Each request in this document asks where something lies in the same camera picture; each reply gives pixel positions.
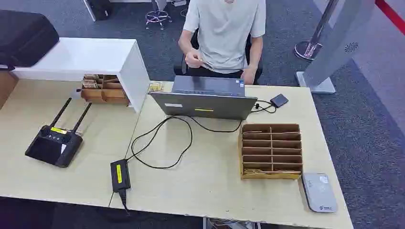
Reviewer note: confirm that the black cabinet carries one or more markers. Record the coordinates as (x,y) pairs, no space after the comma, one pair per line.
(99,9)

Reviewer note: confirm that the small black external drive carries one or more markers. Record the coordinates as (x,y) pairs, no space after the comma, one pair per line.
(279,100)

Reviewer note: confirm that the black power adapter yellow label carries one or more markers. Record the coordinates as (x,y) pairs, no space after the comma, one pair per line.
(120,175)

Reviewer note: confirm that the white desk shelf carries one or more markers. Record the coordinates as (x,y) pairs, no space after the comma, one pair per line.
(82,57)

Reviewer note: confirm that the brown cardboard box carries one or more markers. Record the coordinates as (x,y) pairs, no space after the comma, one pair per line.
(6,88)

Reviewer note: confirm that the chrome stool base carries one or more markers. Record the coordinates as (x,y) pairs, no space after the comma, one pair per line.
(157,15)

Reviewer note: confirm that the black carrying case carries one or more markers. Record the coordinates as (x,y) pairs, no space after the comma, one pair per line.
(25,38)

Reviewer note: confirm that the person's right hand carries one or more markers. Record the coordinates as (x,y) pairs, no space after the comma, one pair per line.
(193,59)

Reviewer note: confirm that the grey laptop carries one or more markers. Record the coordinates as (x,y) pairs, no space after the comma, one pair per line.
(205,107)

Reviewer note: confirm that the black remote controller with antennas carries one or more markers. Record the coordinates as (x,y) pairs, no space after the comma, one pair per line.
(53,147)

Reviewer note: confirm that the loose stack of cards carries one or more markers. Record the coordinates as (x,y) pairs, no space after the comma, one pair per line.
(156,87)

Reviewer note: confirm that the cards in storage box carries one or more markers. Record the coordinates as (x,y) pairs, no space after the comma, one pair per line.
(90,83)

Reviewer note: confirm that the chrome stanchion post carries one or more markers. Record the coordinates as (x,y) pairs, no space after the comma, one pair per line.
(308,49)

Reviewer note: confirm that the person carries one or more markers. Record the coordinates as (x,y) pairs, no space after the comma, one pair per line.
(224,38)

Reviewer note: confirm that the person's left hand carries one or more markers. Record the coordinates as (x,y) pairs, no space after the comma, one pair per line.
(248,75)

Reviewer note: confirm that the grey kiosk stand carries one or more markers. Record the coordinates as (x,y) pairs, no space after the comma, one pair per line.
(335,47)

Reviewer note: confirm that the flat grey card reader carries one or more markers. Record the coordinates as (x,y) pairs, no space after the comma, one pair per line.
(319,192)

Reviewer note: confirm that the wooden card box with dividers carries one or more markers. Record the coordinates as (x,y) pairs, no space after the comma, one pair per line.
(271,148)

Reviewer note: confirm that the red barrier belt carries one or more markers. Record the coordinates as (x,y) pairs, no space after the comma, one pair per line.
(390,14)

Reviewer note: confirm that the wooden storage box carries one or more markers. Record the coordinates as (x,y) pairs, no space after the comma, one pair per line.
(107,94)

